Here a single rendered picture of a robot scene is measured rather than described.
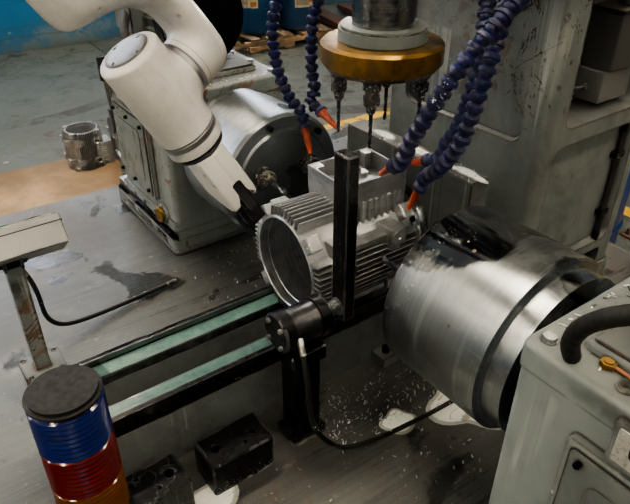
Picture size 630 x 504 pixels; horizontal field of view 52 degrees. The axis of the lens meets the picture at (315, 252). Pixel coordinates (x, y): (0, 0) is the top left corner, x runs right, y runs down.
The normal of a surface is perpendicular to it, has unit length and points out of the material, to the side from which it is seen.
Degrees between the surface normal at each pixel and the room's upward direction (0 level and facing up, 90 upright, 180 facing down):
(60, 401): 0
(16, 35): 90
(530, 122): 90
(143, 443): 90
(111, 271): 0
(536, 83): 90
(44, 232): 52
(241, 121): 28
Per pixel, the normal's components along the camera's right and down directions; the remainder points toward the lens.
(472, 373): -0.80, 0.18
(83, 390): 0.00, -0.84
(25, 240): 0.47, -0.17
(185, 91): 0.81, 0.13
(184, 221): 0.59, 0.44
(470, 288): -0.55, -0.40
